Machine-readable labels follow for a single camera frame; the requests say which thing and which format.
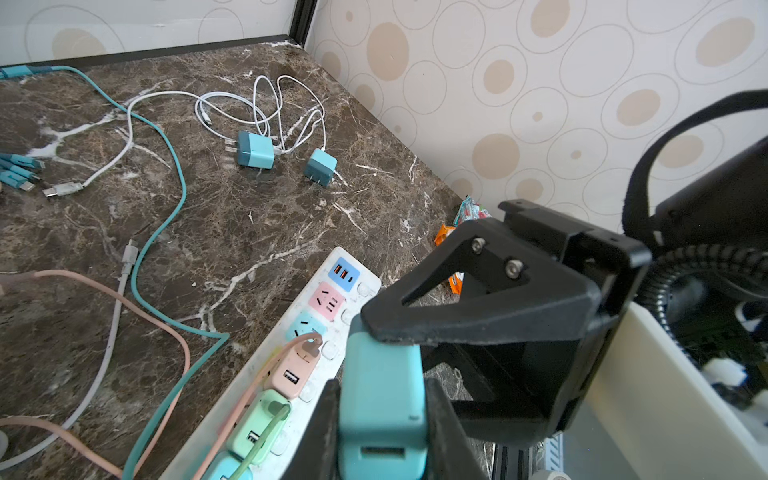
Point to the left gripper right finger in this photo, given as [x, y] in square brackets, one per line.
[449, 455]

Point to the green charger plug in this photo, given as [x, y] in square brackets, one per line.
[254, 421]

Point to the pink charger plug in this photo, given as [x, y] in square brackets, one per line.
[293, 370]

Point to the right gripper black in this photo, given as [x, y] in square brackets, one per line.
[524, 308]

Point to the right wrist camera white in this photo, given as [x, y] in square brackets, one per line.
[666, 415]

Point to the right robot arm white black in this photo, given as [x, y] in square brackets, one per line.
[708, 244]

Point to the long white power strip pastel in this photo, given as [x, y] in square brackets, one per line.
[321, 314]

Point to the teal charger plug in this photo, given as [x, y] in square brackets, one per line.
[320, 167]
[252, 150]
[222, 467]
[383, 427]

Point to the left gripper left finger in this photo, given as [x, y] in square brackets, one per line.
[316, 457]

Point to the green Fox's candy bag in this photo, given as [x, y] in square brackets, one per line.
[469, 209]

